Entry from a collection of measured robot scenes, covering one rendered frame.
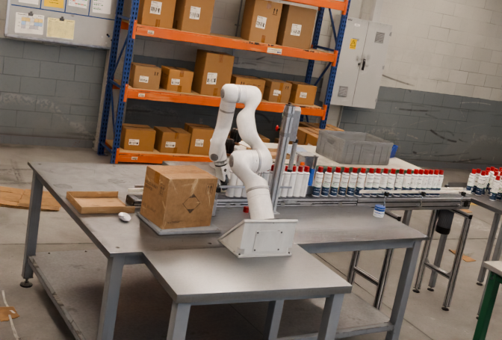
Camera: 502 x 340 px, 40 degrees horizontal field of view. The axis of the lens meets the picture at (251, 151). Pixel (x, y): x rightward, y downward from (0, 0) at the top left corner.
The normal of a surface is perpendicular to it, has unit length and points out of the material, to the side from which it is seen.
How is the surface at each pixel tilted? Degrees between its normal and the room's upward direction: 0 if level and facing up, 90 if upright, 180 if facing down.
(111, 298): 90
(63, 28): 90
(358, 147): 90
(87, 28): 90
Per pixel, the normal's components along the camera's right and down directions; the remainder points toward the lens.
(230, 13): 0.45, 0.26
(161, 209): -0.78, 0.00
